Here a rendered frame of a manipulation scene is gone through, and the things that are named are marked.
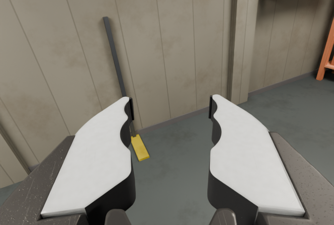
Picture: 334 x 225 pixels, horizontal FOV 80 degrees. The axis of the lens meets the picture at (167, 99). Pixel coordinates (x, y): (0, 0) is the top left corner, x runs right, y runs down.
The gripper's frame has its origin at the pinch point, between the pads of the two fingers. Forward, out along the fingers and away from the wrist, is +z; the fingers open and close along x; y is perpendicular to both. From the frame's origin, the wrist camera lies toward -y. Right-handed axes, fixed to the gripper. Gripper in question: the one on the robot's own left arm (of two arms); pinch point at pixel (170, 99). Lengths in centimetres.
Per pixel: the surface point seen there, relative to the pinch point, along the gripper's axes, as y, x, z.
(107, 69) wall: 61, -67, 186
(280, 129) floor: 141, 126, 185
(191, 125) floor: 148, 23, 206
